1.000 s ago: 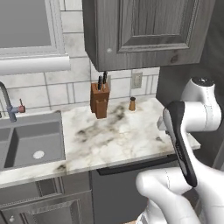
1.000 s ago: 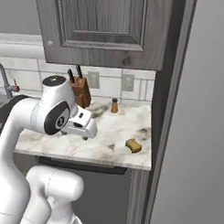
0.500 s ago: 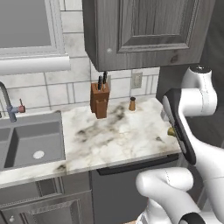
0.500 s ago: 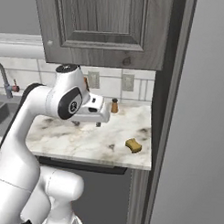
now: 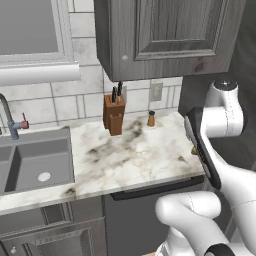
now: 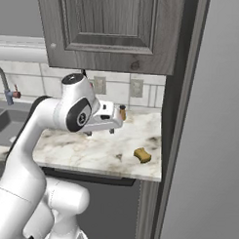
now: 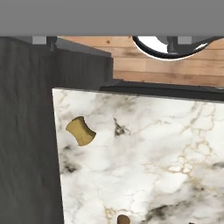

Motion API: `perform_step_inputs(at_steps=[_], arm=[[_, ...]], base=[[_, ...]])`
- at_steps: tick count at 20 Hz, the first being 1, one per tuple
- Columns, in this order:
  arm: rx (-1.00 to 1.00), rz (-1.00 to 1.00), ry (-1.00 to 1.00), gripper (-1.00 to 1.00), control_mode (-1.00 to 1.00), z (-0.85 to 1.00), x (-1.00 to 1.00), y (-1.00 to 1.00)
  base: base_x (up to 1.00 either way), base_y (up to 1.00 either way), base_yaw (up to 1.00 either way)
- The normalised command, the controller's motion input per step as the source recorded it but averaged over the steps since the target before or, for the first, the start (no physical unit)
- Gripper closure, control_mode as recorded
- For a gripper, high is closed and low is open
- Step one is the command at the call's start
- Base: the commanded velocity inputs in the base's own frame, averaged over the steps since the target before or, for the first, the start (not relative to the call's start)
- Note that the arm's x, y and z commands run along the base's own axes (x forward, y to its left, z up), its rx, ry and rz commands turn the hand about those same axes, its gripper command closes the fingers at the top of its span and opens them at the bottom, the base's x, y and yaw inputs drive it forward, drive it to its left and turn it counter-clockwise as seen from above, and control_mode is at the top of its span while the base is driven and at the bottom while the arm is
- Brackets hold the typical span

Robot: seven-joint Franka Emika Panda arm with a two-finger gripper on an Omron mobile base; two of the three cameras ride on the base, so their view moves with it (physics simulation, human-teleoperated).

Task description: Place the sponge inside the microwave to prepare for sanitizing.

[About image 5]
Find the black dishwasher handle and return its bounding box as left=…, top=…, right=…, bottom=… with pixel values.
left=109, top=175, right=205, bottom=202

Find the grey wall cupboard door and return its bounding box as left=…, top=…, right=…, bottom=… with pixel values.
left=109, top=0, right=248, bottom=82

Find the grey panel under sink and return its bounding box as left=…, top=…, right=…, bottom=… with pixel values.
left=0, top=196, right=104, bottom=238

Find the white window sill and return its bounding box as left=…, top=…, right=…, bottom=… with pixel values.
left=0, top=62, right=82, bottom=87

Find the grey kitchen sink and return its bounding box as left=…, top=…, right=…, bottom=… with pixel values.
left=0, top=127, right=76, bottom=197

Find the grey wooden wall cupboard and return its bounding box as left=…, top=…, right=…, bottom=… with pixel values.
left=93, top=0, right=248, bottom=83

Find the white wall socket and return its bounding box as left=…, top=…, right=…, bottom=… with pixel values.
left=149, top=81, right=164, bottom=103
left=121, top=84, right=129, bottom=105

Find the grey base cupboard door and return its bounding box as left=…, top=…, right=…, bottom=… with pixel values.
left=0, top=217, right=108, bottom=256

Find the grey tap with red lever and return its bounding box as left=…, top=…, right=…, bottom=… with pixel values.
left=0, top=93, right=30, bottom=141

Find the brown wooden knife block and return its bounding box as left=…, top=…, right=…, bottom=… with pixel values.
left=102, top=93, right=127, bottom=137

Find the black handled knife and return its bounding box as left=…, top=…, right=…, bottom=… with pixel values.
left=111, top=86, right=118, bottom=105
left=116, top=80, right=124, bottom=102

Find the brown shaker with black top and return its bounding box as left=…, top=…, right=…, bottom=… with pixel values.
left=146, top=110, right=157, bottom=128

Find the dark grey dishwasher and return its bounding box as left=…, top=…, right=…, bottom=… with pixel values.
left=102, top=175, right=214, bottom=256

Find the white framed window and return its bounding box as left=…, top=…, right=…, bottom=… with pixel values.
left=0, top=0, right=75, bottom=66

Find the tall dark grey cupboard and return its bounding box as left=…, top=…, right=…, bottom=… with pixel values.
left=177, top=0, right=256, bottom=172

